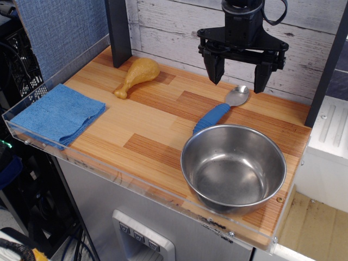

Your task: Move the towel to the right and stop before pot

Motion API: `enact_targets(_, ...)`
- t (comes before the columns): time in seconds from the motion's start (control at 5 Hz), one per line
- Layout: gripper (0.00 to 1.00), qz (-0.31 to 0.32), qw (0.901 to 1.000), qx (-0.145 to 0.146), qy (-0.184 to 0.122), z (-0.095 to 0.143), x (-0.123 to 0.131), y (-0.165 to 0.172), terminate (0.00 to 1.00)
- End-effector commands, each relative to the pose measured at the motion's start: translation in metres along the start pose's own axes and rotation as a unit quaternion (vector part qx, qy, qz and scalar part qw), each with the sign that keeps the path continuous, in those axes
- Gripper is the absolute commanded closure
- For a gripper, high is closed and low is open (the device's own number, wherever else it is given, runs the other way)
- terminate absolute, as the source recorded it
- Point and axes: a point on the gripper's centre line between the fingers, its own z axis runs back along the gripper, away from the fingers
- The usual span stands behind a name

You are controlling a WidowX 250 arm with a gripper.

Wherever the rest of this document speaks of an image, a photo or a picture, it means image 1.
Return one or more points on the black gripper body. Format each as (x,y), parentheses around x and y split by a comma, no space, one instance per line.
(243,37)

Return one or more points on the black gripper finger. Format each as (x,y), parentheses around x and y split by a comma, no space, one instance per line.
(262,74)
(215,66)

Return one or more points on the blue cloth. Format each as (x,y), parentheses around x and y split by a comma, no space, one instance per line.
(59,117)

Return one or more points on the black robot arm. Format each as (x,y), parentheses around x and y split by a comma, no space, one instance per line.
(242,4)

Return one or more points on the yellow toy chicken drumstick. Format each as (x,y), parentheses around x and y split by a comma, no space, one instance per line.
(142,70)

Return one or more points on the clear acrylic table guard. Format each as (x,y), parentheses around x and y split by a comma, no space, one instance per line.
(137,143)

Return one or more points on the stainless steel bowl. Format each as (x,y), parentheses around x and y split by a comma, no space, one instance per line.
(233,169)

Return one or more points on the silver cabinet with buttons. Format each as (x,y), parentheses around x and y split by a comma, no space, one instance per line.
(97,198)

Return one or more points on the black plastic crate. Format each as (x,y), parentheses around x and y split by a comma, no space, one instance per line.
(23,66)

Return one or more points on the yellow object at bottom left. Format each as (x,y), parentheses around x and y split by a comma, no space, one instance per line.
(39,256)

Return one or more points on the spoon with blue handle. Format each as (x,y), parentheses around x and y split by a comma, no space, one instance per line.
(236,97)

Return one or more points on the dark grey right post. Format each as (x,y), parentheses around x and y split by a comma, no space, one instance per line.
(330,65)

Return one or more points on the dark grey post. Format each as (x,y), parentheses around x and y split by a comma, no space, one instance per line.
(118,31)
(330,65)

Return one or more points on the dark grey left post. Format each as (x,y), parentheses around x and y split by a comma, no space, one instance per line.
(118,31)

